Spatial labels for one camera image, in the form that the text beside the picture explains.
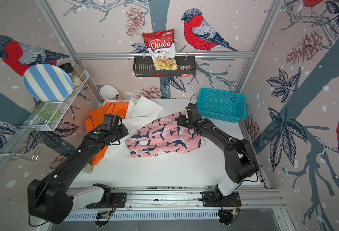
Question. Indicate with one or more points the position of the red Chuba chips bag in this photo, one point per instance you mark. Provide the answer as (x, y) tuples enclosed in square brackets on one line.
[(161, 47)]

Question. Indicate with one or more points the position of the white cloth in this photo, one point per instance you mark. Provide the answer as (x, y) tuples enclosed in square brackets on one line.
[(140, 113)]

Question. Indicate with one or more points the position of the teal plastic basket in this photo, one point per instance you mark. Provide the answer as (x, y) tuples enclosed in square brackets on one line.
[(222, 105)]

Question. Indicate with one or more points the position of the dark lid spice jar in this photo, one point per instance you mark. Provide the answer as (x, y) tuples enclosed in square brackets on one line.
[(76, 80)]

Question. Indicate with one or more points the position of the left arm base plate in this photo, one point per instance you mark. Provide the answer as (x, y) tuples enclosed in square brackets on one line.
[(110, 200)]

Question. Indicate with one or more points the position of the blue white striped plate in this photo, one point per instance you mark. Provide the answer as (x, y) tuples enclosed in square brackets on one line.
[(48, 83)]

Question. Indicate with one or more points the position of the metal wire wall hooks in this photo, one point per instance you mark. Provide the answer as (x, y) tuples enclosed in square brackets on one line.
[(21, 142)]

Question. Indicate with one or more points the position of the pink shark print shorts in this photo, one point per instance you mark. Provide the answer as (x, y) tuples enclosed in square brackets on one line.
[(164, 136)]

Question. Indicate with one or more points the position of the aluminium front rail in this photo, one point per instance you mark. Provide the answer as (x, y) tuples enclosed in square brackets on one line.
[(251, 196)]

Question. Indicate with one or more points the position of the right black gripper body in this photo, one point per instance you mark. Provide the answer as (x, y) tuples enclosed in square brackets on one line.
[(184, 122)]

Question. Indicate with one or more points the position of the black wire wall basket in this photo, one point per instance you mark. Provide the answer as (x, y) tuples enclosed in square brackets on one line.
[(180, 66)]

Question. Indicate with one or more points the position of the clear acrylic wall shelf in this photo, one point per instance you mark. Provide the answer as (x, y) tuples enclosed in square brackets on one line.
[(58, 110)]

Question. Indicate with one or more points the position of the white patterned cup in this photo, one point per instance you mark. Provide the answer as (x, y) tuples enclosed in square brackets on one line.
[(110, 94)]

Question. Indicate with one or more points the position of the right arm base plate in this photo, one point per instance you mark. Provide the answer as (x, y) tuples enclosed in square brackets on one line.
[(216, 199)]

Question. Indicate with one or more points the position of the orange cloth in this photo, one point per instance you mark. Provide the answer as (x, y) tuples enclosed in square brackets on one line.
[(93, 127)]

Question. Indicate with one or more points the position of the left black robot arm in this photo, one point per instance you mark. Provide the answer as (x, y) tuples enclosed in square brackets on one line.
[(49, 198)]

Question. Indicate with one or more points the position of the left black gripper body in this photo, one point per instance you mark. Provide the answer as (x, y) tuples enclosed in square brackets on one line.
[(121, 131)]

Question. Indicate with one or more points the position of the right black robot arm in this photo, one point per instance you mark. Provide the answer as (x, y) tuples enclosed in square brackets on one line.
[(239, 158)]

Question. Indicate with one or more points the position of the green glass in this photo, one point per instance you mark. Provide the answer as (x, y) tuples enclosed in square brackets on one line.
[(47, 111)]

